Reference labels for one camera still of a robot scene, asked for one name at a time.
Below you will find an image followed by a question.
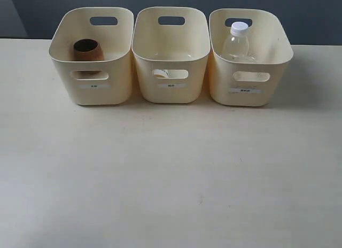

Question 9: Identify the white paper cup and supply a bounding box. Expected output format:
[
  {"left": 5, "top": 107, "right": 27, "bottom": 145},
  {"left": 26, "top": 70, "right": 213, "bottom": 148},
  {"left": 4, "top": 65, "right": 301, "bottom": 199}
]
[{"left": 152, "top": 69, "right": 169, "bottom": 78}]

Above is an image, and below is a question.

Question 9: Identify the clear bottle white cap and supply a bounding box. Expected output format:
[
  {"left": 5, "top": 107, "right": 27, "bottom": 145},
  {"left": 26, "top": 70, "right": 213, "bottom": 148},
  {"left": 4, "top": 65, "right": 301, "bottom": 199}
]
[{"left": 220, "top": 21, "right": 256, "bottom": 63}]

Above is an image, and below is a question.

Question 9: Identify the brown wooden cup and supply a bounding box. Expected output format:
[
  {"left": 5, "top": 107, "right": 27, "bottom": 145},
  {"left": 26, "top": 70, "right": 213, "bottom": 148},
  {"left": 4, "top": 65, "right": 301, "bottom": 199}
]
[{"left": 73, "top": 38, "right": 105, "bottom": 78}]

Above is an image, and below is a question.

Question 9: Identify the left cream plastic bin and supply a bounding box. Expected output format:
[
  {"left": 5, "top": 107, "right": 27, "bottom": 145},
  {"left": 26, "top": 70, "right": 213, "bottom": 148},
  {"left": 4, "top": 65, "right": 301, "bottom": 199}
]
[{"left": 49, "top": 7, "right": 134, "bottom": 105}]

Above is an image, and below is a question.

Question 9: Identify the cream plastic bin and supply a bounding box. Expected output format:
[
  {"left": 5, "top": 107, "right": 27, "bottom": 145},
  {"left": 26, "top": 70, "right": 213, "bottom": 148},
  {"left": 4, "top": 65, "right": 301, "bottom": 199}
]
[
  {"left": 208, "top": 9, "right": 293, "bottom": 106},
  {"left": 49, "top": 7, "right": 134, "bottom": 105},
  {"left": 131, "top": 6, "right": 211, "bottom": 104}
]

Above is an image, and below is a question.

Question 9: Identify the middle cream plastic bin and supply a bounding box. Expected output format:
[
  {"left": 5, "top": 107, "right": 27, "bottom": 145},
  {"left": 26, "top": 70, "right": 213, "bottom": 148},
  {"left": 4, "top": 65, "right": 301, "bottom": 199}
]
[{"left": 131, "top": 6, "right": 211, "bottom": 104}]

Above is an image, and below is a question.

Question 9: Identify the right cream plastic bin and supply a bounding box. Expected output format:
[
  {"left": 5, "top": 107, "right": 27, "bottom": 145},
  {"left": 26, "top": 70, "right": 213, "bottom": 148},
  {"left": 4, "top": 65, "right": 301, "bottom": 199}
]
[{"left": 208, "top": 9, "right": 293, "bottom": 106}]

